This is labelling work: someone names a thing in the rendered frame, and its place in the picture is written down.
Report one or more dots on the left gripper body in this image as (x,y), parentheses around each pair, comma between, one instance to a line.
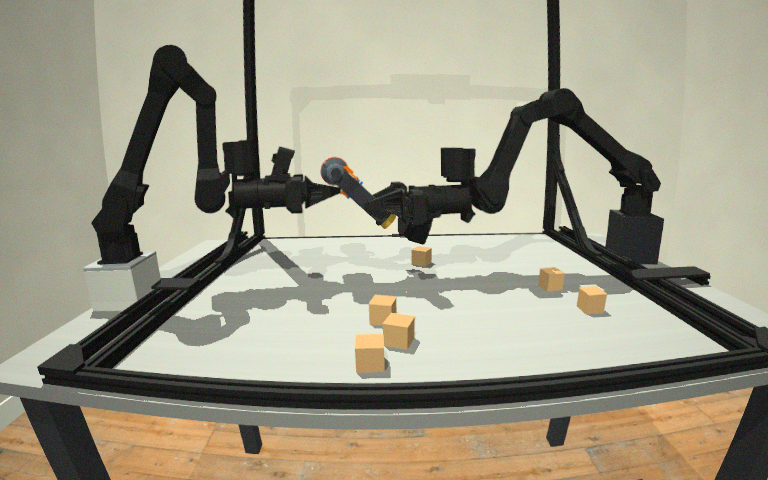
(416,202)

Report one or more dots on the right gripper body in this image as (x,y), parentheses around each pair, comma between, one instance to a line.
(271,193)

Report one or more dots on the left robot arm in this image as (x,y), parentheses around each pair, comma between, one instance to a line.
(490,190)

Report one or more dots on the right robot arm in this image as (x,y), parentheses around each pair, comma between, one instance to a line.
(117,239)

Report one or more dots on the tan cube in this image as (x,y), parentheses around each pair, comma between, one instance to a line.
(380,307)
(399,331)
(421,256)
(551,279)
(591,300)
(369,353)

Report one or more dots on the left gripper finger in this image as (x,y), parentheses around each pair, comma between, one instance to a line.
(393,203)
(385,191)

